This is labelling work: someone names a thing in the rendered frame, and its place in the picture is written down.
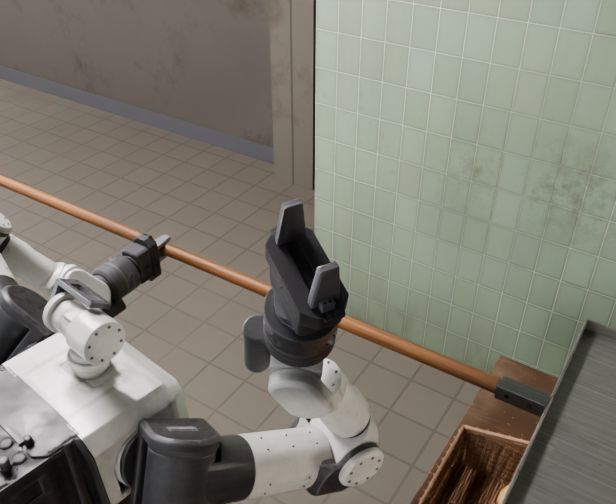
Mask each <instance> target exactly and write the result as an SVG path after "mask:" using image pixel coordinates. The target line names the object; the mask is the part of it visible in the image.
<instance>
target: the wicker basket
mask: <svg viewBox="0 0 616 504"><path fill-rule="evenodd" d="M458 431H459V432H458V434H457V436H456V437H455V439H454V441H453V443H452V444H450V443H449V444H450V445H451V446H450V448H449V450H448V451H446V452H447V453H446V455H445V457H444V458H441V459H442V460H443V461H442V462H441V464H440V466H438V467H439V468H438V470H437V471H436V473H435V475H434V474H433V473H432V474H433V475H434V477H433V478H432V480H431V482H429V481H428V482H429V486H428V487H427V489H426V490H424V489H423V490H424V491H425V493H424V495H423V496H422V498H419V499H421V500H420V502H419V503H418V504H436V503H437V504H470V503H471V504H477V503H478V504H487V503H488V504H498V502H497V500H496V499H497V497H498V494H499V492H501V490H502V489H503V488H505V487H506V486H507V485H509V484H510V483H511V481H512V479H513V476H514V475H513V474H515V473H514V472H516V470H517V469H516V468H518V467H517V466H519V464H520V460H521V459H522V457H523V455H524V453H525V451H526V450H525V449H526V448H527V446H528V444H529V442H530V441H526V440H522V438H521V439H518V438H514V437H511V435H510V436H506V435H503V434H500V432H499V433H495V432H491V431H489V429H488V430H483V429H479V428H478V427H477V428H475V427H471V426H468V424H466V425H462V427H461V428H460V430H458ZM469 434H470V435H469ZM474 434H475V435H474ZM465 436H466V437H465ZM468 436H469V437H468ZM473 436H474V437H473ZM472 438H473V439H472ZM463 440H464V441H463ZM487 440H488V441H487ZM476 441H477V442H476ZM481 441H483V442H481ZM492 442H493V443H492ZM495 442H496V443H495ZM475 443H476V444H475ZM479 445H480V446H479ZM501 445H502V446H501ZM484 446H485V447H484ZM490 446H491V447H490ZM515 446H516V447H515ZM465 447H466V448H465ZM500 447H501V448H500ZM503 447H504V448H503ZM475 448H476V449H475ZM483 448H484V449H483ZM489 448H490V449H489ZM514 448H515V449H514ZM499 449H500V450H499ZM474 450H475V451H474ZM504 450H505V451H504ZM461 451H462V452H461ZM498 451H499V452H498ZM520 451H521V452H520ZM503 452H504V453H503ZM508 452H509V453H508ZM492 453H493V454H492ZM497 453H498V454H497ZM519 453H520V454H519ZM478 454H479V455H478ZM502 454H503V455H502ZM507 454H508V455H507ZM460 455H461V456H460ZM496 455H497V456H496ZM518 455H519V456H518ZM472 456H473V457H472ZM477 456H478V457H477ZM495 457H496V458H495ZM511 457H512V458H511ZM517 457H518V458H517ZM500 458H501V459H500ZM486 459H487V460H486ZM489 459H490V460H489ZM510 459H511V460H510ZM476 460H477V461H476ZM504 460H505V461H504ZM509 461H510V462H509ZM498 462H499V463H498ZM508 463H509V464H508ZM457 464H458V465H457ZM474 464H475V465H474ZM512 465H513V466H512ZM462 466H463V467H462ZM474 466H475V467H474ZM496 466H497V467H496ZM506 467H507V468H506ZM461 468H462V469H461ZM467 469H468V470H467ZM505 469H506V470H505ZM466 471H467V472H466ZM504 471H505V472H504ZM459 472H460V473H459ZM472 472H473V473H472ZM458 474H459V475H458ZM493 474H494V475H493ZM464 475H465V476H464ZM477 475H478V477H477ZM457 476H458V477H457ZM480 476H481V477H480ZM453 477H454V478H453ZM463 477H464V478H463ZM483 477H484V478H483ZM502 477H503V478H502ZM469 478H470V479H469ZM452 479H453V480H452ZM462 479H463V480H462ZM472 479H473V480H472ZM482 479H483V480H482ZM506 479H507V480H506ZM458 480H459V481H458ZM465 480H466V481H465ZM468 480H469V481H468ZM488 480H489V481H488ZM451 481H452V482H451ZM461 481H462V482H461ZM471 481H472V482H471ZM494 481H495V482H494ZM457 482H458V483H457ZM464 482H465V483H464ZM467 482H468V483H467ZM477 482H478V483H477ZM470 483H471V484H470ZM480 483H481V484H480ZM493 483H494V485H493ZM463 484H464V485H463ZM476 484H477V485H476ZM496 484H497V485H496ZM449 485H450V486H449ZM462 485H463V487H462ZM469 485H470V486H469ZM479 485H480V486H479ZM499 485H500V486H499ZM475 486H476V487H475ZM485 486H486V487H485ZM448 487H449V488H448ZM468 487H469V488H468ZM478 487H479V488H478ZM488 487H489V488H488ZM444 488H445V489H444ZM454 488H455V489H454ZM474 488H475V489H474ZM481 488H482V489H481ZM484 488H485V489H484ZM491 488H492V489H491ZM501 488H502V489H501ZM477 489H478V490H477ZM487 489H488V490H487ZM453 490H454V491H453ZM473 490H474V491H473ZM480 490H481V491H480ZM490 490H491V491H490ZM449 491H450V492H449ZM459 491H460V492H459ZM476 491H477V492H476ZM486 491H487V492H486ZM496 491H497V492H496ZM442 492H443V493H442ZM452 492H453V493H452ZM462 492H463V493H462ZM479 492H480V493H479ZM489 492H490V493H489ZM448 493H449V494H448ZM455 493H456V494H455ZM465 493H466V494H465ZM485 493H486V494H485ZM492 493H493V494H492ZM461 494H462V495H461ZM478 494H479V495H478ZM488 494H489V495H488ZM447 495H448V496H447ZM454 495H455V496H454ZM464 495H465V496H464ZM484 495H485V497H484ZM491 495H492V496H491ZM453 496H454V498H453ZM460 496H461V497H460ZM470 496H471V497H470ZM487 496H488V497H487ZM494 496H495V497H494ZM463 497H464V498H463ZM473 497H474V498H473ZM490 497H491V498H490ZM452 498H453V500H452ZM459 498H460V499H459ZM466 498H467V499H466ZM476 498H477V499H476ZM493 498H494V499H493ZM472 499H473V500H472ZM479 499H480V500H479ZM489 499H490V500H489ZM441 500H442V501H441ZM458 500H459V501H458ZM465 500H466V501H465ZM475 500H476V501H475ZM482 500H483V501H482ZM492 500H493V501H492ZM444 501H445V502H444ZM471 501H472V502H471ZM478 501H479V502H478ZM495 501H496V502H495ZM440 502H441V503H440ZM450 502H451V503H450ZM464 502H465V503H464ZM474 502H475V503H474ZM481 502H482V503H481Z"/></svg>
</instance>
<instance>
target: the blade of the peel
mask: <svg viewBox="0 0 616 504"><path fill-rule="evenodd" d="M501 504H616V330H615V329H613V328H610V327H608V326H605V325H603V324H600V323H598V322H595V321H593V320H590V319H588V318H587V319H586V321H585V323H584V325H583V327H582V330H581V332H580V334H579V336H578V338H577V340H576V343H575V345H574V347H573V349H572V351H571V353H570V356H569V358H568V360H567V362H566V364H565V366H564V368H563V371H562V373H561V375H560V377H559V379H558V381H557V384H556V386H555V388H554V390H553V392H552V394H551V397H550V399H549V401H548V403H547V405H546V407H545V410H544V412H543V414H542V416H541V418H540V420H539V422H538V425H537V427H536V429H535V431H534V433H533V435H532V438H531V440H530V442H529V444H528V446H527V448H526V451H525V453H524V455H523V457H522V459H521V461H520V464H519V466H518V468H517V470H516V472H515V474H514V476H513V479H512V481H511V483H510V485H509V487H508V489H507V492H506V494H505V496H504V498H503V500H502V502H501Z"/></svg>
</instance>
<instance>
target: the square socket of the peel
mask: <svg viewBox="0 0 616 504"><path fill-rule="evenodd" d="M499 380H500V381H498V383H497V386H496V389H495V390H496V391H495V392H494V394H495V395H494V397H495V398H497V399H499V400H501V401H504V402H506V403H508V404H511V405H513V406H515V407H518V408H520V409H523V410H525V411H527V412H530V413H532V414H534V415H537V416H539V417H541V416H542V414H543V412H544V410H545V407H546V405H547V403H548V401H549V398H550V394H548V393H545V392H543V391H540V390H538V389H535V388H533V387H530V386H528V385H526V384H523V383H521V382H518V381H516V380H513V379H511V378H508V377H506V376H502V377H501V378H500V379H499Z"/></svg>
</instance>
